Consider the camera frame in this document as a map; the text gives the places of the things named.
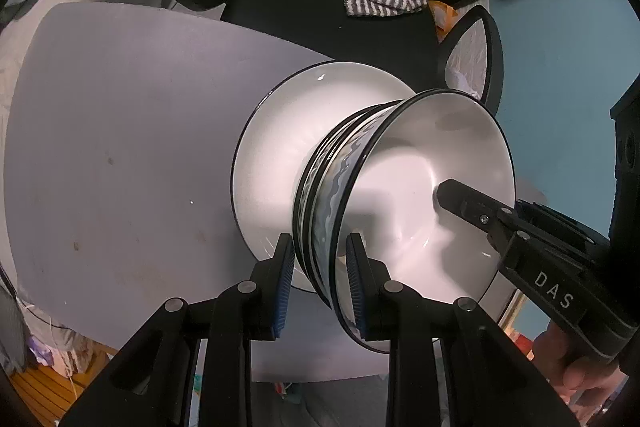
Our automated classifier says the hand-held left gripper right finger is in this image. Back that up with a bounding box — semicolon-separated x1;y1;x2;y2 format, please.
345;232;593;427

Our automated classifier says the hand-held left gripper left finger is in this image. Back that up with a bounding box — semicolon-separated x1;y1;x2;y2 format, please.
60;233;297;427

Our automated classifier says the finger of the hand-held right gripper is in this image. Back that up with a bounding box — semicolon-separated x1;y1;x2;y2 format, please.
515;201;608;253
436;179;528;253

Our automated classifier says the white ribbed bowl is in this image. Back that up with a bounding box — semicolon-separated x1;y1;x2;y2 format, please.
299;102;401;295
292;104;391;283
310;89;516;354

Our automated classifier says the white plate with dark rim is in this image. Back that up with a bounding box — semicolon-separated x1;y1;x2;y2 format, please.
231;61;421;293

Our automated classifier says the person's right hand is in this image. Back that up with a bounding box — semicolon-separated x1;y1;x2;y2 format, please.
532;322;631;408

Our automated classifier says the white crumpled cloth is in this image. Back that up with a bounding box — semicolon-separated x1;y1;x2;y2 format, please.
445;17;493;100

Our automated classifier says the orange bag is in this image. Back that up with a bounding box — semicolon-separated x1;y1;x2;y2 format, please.
427;0;457;42

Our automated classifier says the black office chair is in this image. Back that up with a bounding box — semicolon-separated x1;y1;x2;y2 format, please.
170;0;538;118

